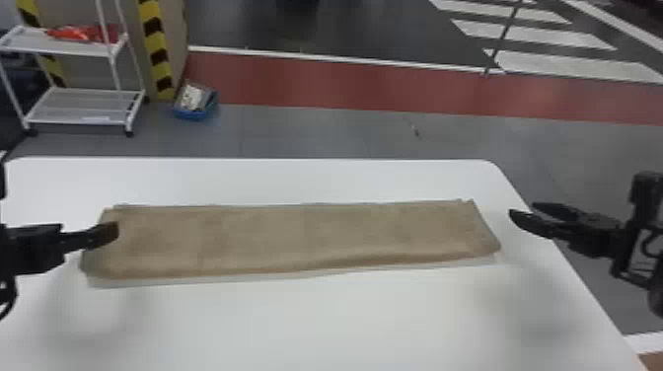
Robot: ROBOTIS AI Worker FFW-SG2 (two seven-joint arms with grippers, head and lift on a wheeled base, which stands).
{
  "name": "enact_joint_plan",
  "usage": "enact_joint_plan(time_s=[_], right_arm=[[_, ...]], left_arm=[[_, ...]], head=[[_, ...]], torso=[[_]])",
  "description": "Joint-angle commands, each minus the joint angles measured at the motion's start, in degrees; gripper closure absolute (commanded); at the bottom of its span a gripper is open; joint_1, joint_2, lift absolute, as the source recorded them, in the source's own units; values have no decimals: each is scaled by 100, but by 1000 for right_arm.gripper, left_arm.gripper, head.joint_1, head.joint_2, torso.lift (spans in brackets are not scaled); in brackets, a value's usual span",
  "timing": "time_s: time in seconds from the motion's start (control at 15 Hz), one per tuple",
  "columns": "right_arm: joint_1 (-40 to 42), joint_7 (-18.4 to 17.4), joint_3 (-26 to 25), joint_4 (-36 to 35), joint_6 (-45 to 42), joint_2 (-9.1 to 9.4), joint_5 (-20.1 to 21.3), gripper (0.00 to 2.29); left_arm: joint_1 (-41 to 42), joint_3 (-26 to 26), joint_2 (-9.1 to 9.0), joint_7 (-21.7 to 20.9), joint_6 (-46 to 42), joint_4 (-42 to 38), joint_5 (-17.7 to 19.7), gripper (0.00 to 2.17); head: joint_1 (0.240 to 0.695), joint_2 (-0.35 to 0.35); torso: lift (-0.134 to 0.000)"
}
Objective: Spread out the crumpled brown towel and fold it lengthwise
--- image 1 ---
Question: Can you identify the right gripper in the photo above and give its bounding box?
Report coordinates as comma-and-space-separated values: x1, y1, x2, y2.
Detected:
508, 201, 626, 260

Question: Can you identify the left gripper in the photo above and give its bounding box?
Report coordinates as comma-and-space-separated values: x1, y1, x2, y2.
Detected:
0, 220, 120, 277

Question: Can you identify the white shelf trolley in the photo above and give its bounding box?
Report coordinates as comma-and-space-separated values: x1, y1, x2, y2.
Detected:
0, 0, 149, 139

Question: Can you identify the blue basket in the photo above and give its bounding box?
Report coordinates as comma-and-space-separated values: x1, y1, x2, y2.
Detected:
172, 81, 220, 122

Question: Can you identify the beige towel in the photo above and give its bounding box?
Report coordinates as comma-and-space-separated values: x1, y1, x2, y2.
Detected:
79, 198, 503, 289

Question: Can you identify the red snack packet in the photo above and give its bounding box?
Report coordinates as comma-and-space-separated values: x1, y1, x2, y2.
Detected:
45, 24, 121, 44

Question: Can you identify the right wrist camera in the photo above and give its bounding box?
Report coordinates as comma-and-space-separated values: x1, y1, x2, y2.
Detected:
627, 170, 663, 229

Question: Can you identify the black cable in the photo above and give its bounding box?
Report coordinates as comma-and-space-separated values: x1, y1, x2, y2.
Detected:
0, 278, 19, 323

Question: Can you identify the yellow black striped post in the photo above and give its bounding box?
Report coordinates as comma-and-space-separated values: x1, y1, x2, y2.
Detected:
15, 0, 69, 89
135, 0, 178, 102

